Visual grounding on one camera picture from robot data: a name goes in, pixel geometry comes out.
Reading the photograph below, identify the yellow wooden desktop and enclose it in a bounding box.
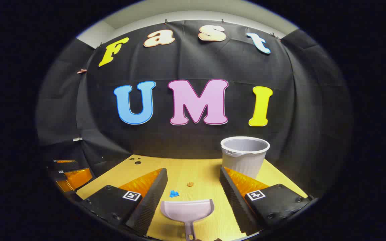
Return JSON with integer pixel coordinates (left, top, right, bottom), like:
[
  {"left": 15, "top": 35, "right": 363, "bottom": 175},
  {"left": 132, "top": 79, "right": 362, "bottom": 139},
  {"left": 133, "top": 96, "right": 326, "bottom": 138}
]
[{"left": 76, "top": 155, "right": 309, "bottom": 241}]

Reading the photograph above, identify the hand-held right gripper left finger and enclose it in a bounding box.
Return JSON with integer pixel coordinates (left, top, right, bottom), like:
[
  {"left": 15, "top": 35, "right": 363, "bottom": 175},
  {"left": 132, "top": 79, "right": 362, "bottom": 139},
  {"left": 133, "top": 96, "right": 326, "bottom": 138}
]
[{"left": 79, "top": 167, "right": 169, "bottom": 237}]

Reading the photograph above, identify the light grey plastic dustpan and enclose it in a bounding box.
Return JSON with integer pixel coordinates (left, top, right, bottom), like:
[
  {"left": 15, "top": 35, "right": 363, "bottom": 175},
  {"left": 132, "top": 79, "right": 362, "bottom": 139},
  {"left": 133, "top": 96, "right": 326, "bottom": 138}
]
[{"left": 160, "top": 199, "right": 215, "bottom": 241}]

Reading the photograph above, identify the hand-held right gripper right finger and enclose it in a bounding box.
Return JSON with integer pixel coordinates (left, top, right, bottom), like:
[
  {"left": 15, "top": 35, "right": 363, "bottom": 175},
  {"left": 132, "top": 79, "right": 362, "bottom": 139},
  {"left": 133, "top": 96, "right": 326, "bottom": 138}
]
[{"left": 219, "top": 166, "right": 314, "bottom": 236}]

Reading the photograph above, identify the black backdrop cloth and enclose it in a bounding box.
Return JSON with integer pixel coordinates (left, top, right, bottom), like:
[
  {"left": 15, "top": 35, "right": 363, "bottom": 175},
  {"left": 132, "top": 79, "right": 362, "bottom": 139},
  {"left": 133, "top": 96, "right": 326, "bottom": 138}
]
[{"left": 36, "top": 19, "right": 352, "bottom": 198}]

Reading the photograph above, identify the white ribbed garbage bin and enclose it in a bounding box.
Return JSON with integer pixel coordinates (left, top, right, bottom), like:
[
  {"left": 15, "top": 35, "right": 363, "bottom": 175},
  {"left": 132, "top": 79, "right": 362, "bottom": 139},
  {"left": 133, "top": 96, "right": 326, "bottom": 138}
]
[{"left": 220, "top": 136, "right": 270, "bottom": 179}]

